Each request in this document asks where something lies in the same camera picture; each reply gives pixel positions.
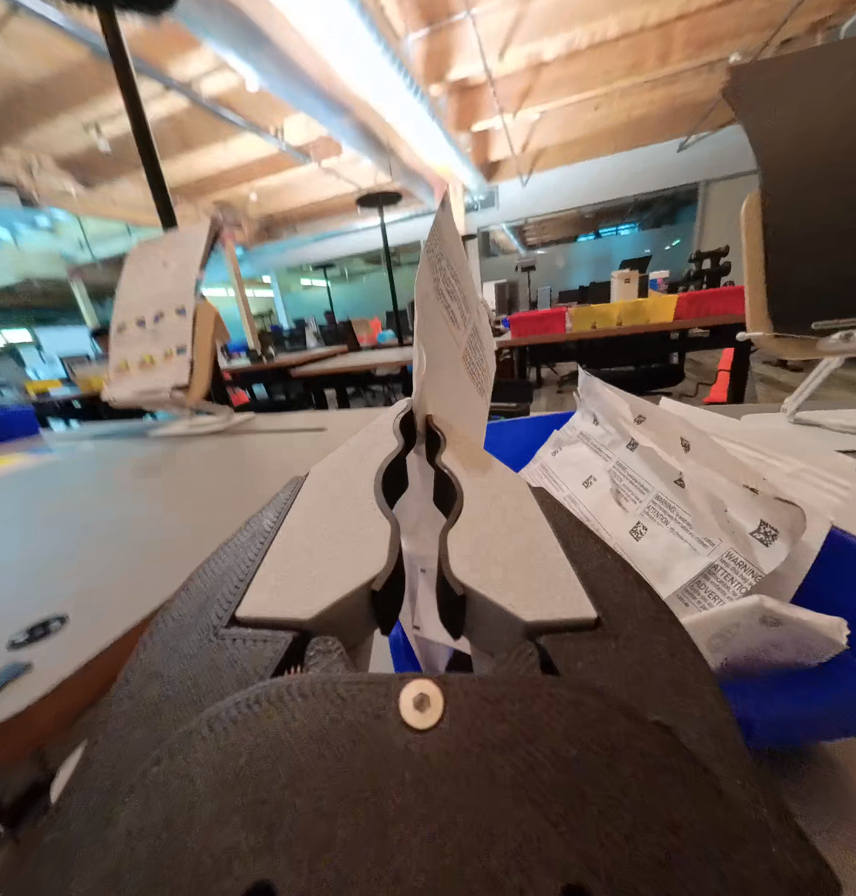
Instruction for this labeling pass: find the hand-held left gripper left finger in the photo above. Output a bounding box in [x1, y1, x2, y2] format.
[234, 399, 415, 653]

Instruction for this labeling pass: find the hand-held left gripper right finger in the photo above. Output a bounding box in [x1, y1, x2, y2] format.
[425, 416, 601, 657]

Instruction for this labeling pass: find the printed white paper bag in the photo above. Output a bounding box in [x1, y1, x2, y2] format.
[399, 188, 499, 676]

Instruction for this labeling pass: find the blue plastic bin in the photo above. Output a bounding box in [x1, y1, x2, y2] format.
[388, 412, 856, 751]

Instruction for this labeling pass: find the white folding stand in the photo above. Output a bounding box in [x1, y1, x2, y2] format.
[144, 395, 259, 441]
[736, 325, 856, 436]

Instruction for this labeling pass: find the red plastic bin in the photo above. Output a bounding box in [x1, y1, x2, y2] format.
[673, 285, 746, 323]
[507, 306, 570, 339]

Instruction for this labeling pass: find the long wooden table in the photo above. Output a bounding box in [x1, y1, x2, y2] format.
[494, 314, 752, 410]

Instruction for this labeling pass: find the yellow plastic bin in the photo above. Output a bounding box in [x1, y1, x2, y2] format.
[620, 294, 680, 329]
[570, 297, 625, 331]

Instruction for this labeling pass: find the propped board with printed sheet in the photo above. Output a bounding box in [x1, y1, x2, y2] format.
[101, 210, 234, 414]

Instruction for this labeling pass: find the black oval desk grommet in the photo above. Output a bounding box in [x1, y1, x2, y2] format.
[7, 613, 72, 652]

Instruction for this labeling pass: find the black wood-edged board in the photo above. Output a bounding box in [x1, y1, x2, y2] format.
[721, 31, 856, 361]

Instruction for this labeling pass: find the silver ceiling duct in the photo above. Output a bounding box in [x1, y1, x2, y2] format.
[176, 0, 488, 200]

